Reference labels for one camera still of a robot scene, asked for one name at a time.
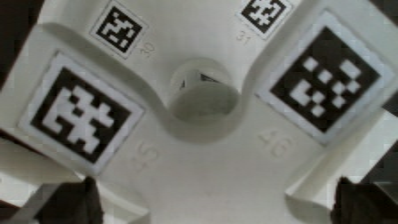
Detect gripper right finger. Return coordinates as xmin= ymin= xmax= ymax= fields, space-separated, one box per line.
xmin=330 ymin=177 xmax=398 ymax=224

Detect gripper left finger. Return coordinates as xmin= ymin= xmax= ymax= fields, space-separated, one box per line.
xmin=10 ymin=175 xmax=105 ymax=224

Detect white cylindrical table leg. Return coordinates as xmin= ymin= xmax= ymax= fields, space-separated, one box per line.
xmin=169 ymin=58 xmax=240 ymax=124

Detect white round table top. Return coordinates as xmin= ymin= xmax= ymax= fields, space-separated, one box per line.
xmin=0 ymin=0 xmax=398 ymax=224

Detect white cross table base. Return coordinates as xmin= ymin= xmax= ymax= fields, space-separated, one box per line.
xmin=0 ymin=0 xmax=398 ymax=224

